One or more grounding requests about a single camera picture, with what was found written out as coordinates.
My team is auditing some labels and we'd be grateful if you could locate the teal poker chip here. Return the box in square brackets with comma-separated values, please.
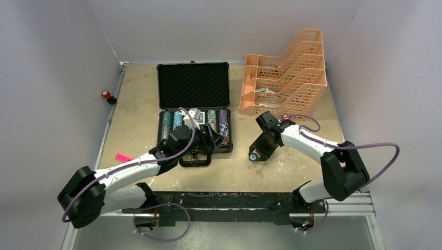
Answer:
[249, 153, 258, 162]

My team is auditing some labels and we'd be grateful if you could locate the red emergency button left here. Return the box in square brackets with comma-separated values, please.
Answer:
[102, 90, 117, 105]

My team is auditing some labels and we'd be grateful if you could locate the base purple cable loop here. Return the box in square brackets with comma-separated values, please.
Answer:
[133, 202, 192, 243]

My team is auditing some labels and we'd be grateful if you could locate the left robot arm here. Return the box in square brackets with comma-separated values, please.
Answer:
[57, 124, 224, 229]

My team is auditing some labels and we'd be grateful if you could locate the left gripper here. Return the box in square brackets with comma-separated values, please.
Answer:
[176, 123, 225, 159]

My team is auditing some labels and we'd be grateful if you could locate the black base frame rail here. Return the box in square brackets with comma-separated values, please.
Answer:
[122, 191, 325, 227]

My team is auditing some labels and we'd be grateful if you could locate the orange plastic file tray rack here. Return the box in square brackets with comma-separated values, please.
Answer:
[239, 29, 328, 117]

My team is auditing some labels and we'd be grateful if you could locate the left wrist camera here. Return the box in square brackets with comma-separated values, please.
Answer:
[180, 108, 201, 129]

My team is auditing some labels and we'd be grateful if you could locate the blue playing card deck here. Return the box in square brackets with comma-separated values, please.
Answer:
[197, 111, 206, 124]

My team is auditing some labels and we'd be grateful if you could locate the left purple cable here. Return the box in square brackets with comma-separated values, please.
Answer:
[62, 107, 197, 223]

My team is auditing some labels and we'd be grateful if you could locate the black poker set case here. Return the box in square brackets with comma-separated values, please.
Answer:
[156, 61, 234, 167]

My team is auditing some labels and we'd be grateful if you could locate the pink highlighter marker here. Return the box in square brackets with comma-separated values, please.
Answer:
[115, 153, 133, 163]

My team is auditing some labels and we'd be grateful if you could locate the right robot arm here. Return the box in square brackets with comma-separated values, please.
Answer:
[249, 111, 370, 212]

